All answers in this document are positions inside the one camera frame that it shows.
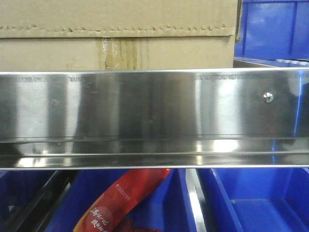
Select brown cardboard carton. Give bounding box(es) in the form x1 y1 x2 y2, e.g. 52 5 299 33
0 0 239 71

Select blue bin lower middle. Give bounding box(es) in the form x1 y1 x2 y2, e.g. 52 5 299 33
46 169 197 232

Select red snack bag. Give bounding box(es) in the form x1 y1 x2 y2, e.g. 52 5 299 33
73 168 171 232

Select blue bin lower right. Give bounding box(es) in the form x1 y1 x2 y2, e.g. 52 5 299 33
197 168 309 232

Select blue bin upper right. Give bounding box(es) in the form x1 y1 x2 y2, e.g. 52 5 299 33
235 0 309 61

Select stainless steel shelf rail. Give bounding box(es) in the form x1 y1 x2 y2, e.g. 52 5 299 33
0 65 309 170

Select silver rail screw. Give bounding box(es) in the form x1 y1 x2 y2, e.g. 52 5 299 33
263 92 274 103

